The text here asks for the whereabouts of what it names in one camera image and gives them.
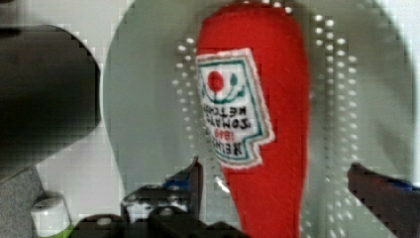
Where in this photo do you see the black frying pan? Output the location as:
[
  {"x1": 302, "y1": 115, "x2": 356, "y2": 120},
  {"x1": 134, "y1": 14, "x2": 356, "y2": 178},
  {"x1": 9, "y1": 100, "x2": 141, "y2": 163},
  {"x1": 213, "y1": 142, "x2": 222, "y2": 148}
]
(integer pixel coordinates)
[{"x1": 0, "y1": 25, "x2": 101, "y2": 181}]

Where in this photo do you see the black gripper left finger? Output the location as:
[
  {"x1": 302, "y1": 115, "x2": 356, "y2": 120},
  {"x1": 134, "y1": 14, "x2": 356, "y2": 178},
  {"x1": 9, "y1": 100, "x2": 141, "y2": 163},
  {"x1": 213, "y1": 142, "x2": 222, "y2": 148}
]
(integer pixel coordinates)
[{"x1": 69, "y1": 158, "x2": 251, "y2": 238}]

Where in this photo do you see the red plush ketchup bottle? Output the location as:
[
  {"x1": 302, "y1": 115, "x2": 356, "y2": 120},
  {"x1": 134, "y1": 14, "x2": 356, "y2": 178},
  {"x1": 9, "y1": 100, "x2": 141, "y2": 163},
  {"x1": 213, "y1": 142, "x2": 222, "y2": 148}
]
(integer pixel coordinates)
[{"x1": 196, "y1": 1, "x2": 309, "y2": 238}]

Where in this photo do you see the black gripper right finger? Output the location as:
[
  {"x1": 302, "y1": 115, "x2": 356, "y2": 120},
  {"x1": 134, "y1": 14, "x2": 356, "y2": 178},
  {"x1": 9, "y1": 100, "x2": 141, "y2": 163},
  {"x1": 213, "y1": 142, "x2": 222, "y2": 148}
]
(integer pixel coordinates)
[{"x1": 347, "y1": 163, "x2": 420, "y2": 238}]

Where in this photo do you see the green plastic strainer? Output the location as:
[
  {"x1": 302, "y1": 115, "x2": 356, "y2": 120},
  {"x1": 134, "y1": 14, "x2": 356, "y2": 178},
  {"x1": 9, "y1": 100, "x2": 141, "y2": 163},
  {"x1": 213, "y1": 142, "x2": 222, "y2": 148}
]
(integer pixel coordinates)
[{"x1": 102, "y1": 0, "x2": 419, "y2": 238}]

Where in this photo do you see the green slotted spatula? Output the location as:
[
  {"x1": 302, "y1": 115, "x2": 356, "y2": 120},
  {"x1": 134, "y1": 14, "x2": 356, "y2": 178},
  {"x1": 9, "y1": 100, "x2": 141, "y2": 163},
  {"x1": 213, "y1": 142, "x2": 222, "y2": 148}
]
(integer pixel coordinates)
[{"x1": 38, "y1": 224, "x2": 73, "y2": 238}]

